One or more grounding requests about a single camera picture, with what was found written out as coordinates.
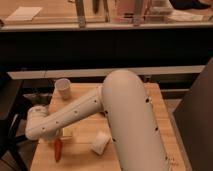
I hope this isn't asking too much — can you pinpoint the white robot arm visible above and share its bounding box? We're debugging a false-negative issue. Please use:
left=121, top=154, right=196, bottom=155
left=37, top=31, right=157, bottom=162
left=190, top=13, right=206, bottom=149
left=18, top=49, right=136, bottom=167
left=25, top=69, right=170, bottom=171

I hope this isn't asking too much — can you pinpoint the red pepper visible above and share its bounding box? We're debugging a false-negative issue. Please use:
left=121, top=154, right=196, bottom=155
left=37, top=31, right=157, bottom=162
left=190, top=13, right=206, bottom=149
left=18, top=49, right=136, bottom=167
left=54, top=138, right=62, bottom=162

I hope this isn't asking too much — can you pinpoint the white sponge block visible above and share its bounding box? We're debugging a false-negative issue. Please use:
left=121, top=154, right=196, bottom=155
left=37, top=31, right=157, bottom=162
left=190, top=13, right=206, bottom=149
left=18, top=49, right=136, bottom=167
left=91, top=131, right=110, bottom=155

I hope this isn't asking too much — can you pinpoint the white paper cup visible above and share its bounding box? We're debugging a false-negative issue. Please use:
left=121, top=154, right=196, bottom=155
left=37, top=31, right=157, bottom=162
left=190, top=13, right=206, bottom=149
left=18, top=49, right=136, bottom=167
left=54, top=78, right=71, bottom=100

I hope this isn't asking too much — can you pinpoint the black office chair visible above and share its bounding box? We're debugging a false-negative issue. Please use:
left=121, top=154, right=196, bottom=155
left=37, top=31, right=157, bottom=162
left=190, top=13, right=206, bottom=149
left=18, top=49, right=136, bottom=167
left=0, top=72, right=33, bottom=171

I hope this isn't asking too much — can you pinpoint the white paper sheet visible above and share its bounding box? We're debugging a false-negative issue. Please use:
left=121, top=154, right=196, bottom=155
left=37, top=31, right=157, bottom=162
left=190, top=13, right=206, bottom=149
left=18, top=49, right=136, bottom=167
left=6, top=6, right=42, bottom=21

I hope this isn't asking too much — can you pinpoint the white papers top right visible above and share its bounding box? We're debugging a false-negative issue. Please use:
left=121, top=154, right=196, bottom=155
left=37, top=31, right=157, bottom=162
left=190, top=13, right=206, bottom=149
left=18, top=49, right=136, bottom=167
left=167, top=10, right=203, bottom=22

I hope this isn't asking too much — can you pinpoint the metal post left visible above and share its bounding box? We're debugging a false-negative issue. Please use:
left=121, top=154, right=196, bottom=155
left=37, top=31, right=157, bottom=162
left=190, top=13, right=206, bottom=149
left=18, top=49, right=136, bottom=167
left=75, top=0, right=86, bottom=28

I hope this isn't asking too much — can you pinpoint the metal post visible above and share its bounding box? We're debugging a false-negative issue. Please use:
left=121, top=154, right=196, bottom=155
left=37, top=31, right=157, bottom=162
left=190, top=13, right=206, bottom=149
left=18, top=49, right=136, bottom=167
left=133, top=0, right=143, bottom=26
left=75, top=0, right=86, bottom=28

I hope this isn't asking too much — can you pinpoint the metal post right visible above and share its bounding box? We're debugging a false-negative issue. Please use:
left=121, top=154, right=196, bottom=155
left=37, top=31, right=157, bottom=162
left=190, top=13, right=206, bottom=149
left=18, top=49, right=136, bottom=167
left=133, top=0, right=143, bottom=26

